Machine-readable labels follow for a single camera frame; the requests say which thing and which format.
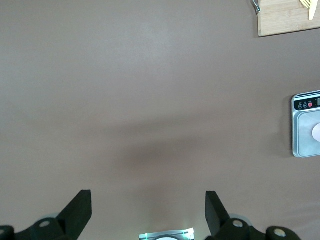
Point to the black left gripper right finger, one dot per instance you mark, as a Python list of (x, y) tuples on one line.
[(217, 217)]

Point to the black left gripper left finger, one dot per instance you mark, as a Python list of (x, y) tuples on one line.
[(75, 217)]

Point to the pink plastic cup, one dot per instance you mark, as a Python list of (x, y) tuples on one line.
[(317, 132)]

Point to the silver digital kitchen scale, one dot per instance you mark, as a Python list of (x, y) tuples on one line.
[(303, 135)]

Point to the brown table cover sheet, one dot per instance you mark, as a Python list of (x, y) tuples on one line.
[(125, 87)]

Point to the bamboo cutting board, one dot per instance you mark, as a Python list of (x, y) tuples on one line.
[(280, 22)]

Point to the yellow plastic knife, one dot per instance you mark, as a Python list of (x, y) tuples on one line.
[(312, 12)]

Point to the yellow plastic fork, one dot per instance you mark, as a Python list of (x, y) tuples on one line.
[(305, 3)]

